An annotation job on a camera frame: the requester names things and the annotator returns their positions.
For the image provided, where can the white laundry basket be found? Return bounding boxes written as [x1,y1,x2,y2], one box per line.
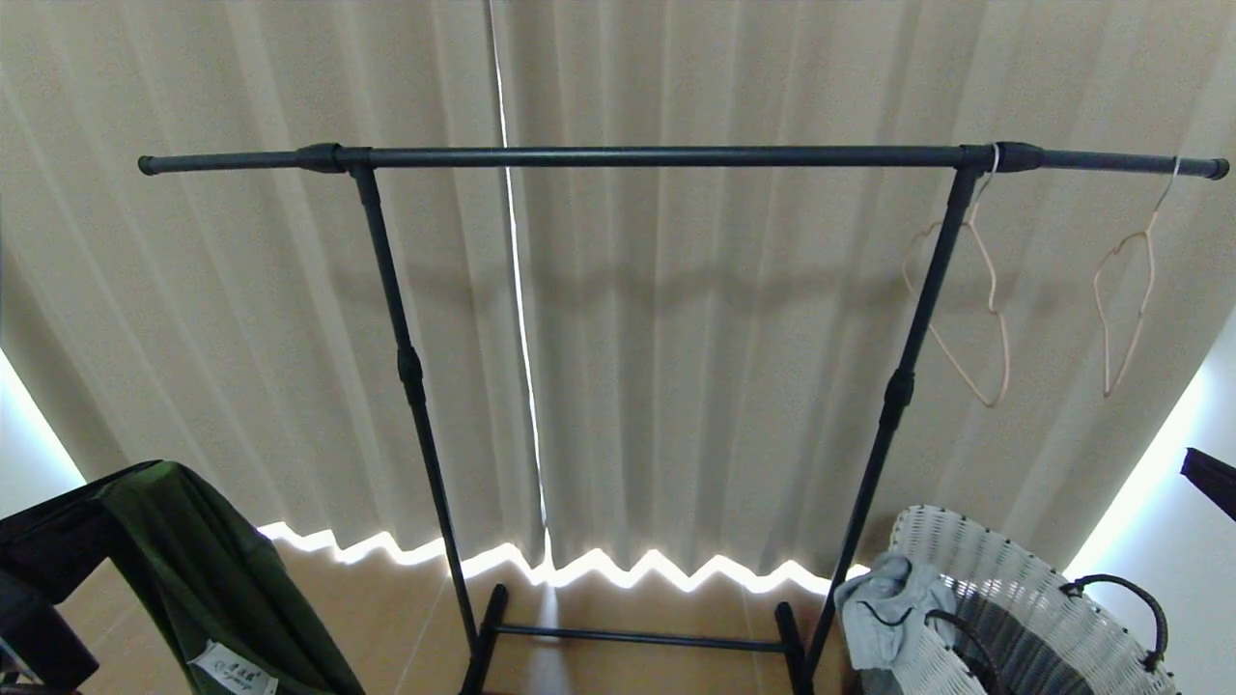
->
[840,505,1184,695]

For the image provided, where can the beige curtain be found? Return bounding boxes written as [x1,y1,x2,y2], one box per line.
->
[0,0,1236,595]

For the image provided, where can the green long-sleeved shirt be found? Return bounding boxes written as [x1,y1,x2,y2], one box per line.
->
[97,460,366,695]

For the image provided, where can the pale grey shorts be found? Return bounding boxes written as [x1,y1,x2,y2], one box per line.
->
[835,550,952,672]

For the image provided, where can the black clothes rack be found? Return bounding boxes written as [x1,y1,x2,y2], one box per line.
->
[138,142,1230,695]

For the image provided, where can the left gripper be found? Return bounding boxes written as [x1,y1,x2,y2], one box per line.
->
[0,568,100,694]

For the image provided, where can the pink clothes hanger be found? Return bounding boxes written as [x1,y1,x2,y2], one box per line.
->
[903,145,1010,408]
[1094,159,1181,399]

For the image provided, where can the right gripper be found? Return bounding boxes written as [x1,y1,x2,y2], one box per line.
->
[1180,447,1236,522]

